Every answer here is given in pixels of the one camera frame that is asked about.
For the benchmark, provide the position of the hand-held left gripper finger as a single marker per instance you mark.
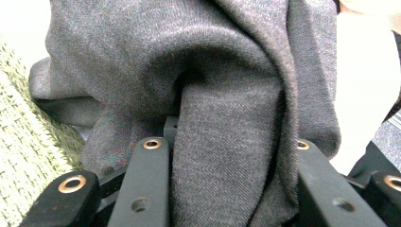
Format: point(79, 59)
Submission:
point(170, 129)

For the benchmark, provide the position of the green woven basket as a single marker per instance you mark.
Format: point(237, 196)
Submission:
point(28, 142)

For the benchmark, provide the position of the dark grey garment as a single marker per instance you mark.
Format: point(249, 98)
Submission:
point(189, 78)

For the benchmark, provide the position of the white board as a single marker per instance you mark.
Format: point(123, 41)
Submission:
point(362, 78)

